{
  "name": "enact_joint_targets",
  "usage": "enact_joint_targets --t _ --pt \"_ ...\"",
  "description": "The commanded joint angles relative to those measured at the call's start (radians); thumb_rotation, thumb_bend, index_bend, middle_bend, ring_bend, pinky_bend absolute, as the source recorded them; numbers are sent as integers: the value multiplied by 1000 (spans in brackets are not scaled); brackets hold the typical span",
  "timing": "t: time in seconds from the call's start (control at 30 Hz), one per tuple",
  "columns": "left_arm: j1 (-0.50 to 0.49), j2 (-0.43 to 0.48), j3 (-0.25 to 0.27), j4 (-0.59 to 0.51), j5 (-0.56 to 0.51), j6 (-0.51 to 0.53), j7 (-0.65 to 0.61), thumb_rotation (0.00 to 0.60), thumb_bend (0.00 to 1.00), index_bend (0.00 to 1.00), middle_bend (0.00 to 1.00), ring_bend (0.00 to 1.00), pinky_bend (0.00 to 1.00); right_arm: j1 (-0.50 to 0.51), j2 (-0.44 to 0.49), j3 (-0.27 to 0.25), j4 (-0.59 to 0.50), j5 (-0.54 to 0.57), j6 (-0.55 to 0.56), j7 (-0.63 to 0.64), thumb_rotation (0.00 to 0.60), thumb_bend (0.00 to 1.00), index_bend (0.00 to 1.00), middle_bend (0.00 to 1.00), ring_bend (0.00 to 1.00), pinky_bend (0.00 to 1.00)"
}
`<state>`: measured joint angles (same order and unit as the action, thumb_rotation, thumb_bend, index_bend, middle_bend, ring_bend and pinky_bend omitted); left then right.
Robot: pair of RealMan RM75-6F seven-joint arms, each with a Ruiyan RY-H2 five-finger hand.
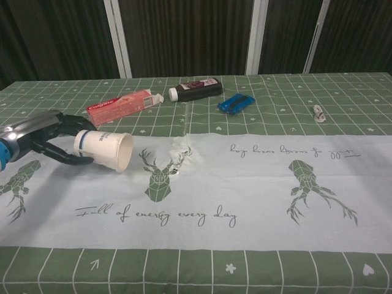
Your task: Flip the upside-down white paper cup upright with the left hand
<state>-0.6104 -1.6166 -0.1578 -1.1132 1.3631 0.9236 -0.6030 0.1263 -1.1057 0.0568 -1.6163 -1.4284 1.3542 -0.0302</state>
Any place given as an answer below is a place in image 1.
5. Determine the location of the blue plastic packet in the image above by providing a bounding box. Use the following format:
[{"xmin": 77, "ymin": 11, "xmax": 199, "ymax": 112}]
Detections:
[{"xmin": 217, "ymin": 94, "xmax": 256, "ymax": 116}]

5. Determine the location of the white partition post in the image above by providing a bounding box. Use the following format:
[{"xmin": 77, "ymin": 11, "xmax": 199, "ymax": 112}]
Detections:
[
  {"xmin": 245, "ymin": 0, "xmax": 270, "ymax": 76},
  {"xmin": 102, "ymin": 0, "xmax": 133, "ymax": 79},
  {"xmin": 303, "ymin": 0, "xmax": 334, "ymax": 74}
]

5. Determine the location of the dark bottle with white cap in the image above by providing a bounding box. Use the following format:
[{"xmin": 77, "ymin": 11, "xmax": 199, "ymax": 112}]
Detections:
[{"xmin": 168, "ymin": 77, "xmax": 224, "ymax": 103}]

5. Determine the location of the green and white tablecloth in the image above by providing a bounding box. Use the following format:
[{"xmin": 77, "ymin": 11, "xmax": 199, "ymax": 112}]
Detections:
[{"xmin": 0, "ymin": 72, "xmax": 392, "ymax": 294}]

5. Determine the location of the white paper cup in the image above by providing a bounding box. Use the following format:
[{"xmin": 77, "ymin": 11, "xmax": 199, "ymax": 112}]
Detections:
[{"xmin": 73, "ymin": 129, "xmax": 134, "ymax": 175}]

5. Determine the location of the small white clip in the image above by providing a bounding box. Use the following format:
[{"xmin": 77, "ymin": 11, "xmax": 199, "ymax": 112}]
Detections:
[{"xmin": 312, "ymin": 104, "xmax": 327, "ymax": 124}]

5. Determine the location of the red toothpaste box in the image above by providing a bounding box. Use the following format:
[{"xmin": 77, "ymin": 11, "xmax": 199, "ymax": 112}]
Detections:
[{"xmin": 85, "ymin": 88, "xmax": 165, "ymax": 127}]

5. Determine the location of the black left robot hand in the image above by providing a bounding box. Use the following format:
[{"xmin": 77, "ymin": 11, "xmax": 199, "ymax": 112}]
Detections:
[{"xmin": 0, "ymin": 109, "xmax": 98, "ymax": 165}]

